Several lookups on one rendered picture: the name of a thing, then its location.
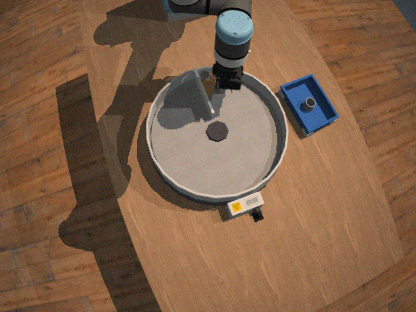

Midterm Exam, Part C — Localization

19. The grey metal ring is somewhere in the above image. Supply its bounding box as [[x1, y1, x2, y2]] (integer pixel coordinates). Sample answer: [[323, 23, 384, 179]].
[[198, 70, 210, 82], [214, 81, 226, 94], [303, 97, 316, 112]]

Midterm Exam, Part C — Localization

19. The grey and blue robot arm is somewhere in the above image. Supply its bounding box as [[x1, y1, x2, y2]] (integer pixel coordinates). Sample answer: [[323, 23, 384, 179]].
[[164, 0, 254, 68]]

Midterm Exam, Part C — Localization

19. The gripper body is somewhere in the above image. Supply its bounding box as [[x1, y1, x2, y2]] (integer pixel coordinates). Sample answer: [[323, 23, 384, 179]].
[[215, 62, 242, 91]]

